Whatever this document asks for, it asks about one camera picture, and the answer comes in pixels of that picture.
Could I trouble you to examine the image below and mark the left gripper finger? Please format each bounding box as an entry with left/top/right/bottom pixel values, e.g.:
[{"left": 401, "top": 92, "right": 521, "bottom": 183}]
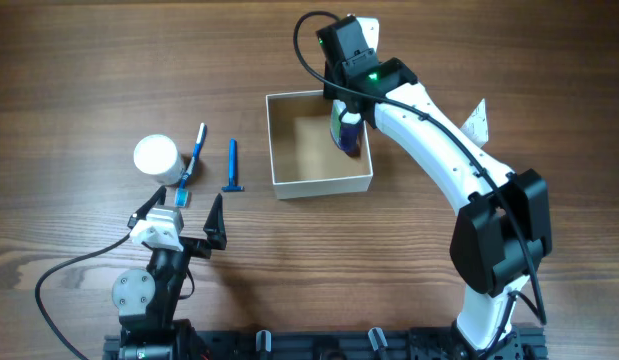
[
  {"left": 203, "top": 193, "right": 227, "bottom": 250},
  {"left": 127, "top": 185, "right": 167, "bottom": 229}
]

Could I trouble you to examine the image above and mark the white round jar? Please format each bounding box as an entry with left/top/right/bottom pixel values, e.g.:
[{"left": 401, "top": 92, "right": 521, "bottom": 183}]
[{"left": 133, "top": 134, "right": 185, "bottom": 185}]

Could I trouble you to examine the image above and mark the dark blue pump bottle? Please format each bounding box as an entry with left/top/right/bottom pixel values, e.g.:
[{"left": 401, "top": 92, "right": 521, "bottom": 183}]
[{"left": 330, "top": 100, "right": 363, "bottom": 157}]

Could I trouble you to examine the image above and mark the white squeeze tube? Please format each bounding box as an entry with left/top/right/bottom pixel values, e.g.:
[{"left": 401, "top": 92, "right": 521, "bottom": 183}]
[{"left": 460, "top": 99, "right": 489, "bottom": 148}]

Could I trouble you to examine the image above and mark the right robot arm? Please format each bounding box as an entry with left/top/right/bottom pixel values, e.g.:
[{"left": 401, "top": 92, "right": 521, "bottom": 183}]
[{"left": 316, "top": 15, "right": 552, "bottom": 359}]

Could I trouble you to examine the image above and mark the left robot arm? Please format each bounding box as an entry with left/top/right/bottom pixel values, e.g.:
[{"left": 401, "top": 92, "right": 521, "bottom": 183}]
[{"left": 102, "top": 186, "right": 227, "bottom": 360}]

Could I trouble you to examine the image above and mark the blue white toothbrush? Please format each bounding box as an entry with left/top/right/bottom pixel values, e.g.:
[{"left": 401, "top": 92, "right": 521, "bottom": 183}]
[{"left": 174, "top": 123, "right": 207, "bottom": 208}]

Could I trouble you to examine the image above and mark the blue disposable razor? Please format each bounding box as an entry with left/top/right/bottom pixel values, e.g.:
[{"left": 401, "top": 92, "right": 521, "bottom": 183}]
[{"left": 222, "top": 138, "right": 244, "bottom": 192}]

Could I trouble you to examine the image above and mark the white cardboard box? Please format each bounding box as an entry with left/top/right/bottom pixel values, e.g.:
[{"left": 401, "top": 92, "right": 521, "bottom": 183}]
[{"left": 265, "top": 90, "right": 374, "bottom": 200}]

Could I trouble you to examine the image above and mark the black mounting rail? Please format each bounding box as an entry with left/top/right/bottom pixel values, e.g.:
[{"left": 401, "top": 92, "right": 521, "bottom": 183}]
[{"left": 102, "top": 327, "right": 548, "bottom": 360}]

